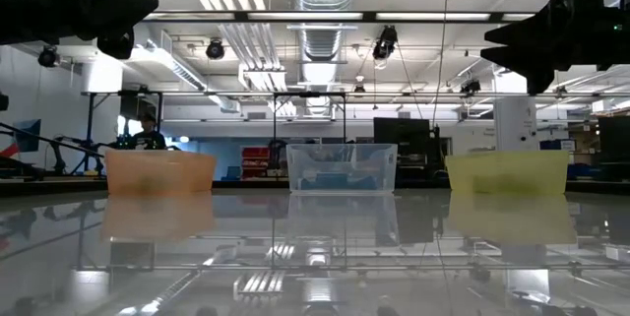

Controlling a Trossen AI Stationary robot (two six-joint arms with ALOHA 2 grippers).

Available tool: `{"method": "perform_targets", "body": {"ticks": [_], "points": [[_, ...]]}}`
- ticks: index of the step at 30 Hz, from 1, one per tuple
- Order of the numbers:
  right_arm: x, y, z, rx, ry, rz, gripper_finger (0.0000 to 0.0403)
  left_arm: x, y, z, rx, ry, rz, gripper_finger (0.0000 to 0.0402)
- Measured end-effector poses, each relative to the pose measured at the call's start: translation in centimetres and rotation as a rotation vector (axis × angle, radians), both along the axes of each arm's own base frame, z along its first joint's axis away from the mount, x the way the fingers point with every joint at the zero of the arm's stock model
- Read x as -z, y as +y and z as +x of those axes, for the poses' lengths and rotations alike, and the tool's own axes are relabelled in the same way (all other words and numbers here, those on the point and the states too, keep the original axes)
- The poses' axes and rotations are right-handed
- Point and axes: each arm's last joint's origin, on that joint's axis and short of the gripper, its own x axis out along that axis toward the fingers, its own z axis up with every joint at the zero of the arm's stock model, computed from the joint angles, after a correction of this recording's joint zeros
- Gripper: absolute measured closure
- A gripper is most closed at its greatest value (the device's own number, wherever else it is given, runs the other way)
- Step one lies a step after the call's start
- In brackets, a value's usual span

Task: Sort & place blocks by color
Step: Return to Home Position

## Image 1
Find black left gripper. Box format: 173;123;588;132
0;0;160;46

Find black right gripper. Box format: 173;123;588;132
479;0;630;80

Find long blue block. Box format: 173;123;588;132
314;172;348;191

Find white pillar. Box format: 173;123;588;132
493;72;540;153

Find yellow translucent bin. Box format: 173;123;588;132
445;150;571;196

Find person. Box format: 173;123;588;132
130;113;168;152

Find black wide monitor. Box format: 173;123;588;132
372;116;432;159

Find blue and red panel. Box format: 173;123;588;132
0;118;43;159

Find orange translucent bin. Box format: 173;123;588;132
104;149;218;196

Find red storage bins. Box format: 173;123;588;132
240;146;272;179

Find clear plastic bin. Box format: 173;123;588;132
285;143;399;194

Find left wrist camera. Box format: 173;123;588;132
96;28;136;60

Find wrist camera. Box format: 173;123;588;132
525;69;557;96
96;28;136;60

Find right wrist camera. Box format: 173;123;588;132
525;69;557;96

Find black background rig frame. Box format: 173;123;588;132
81;90;166;174

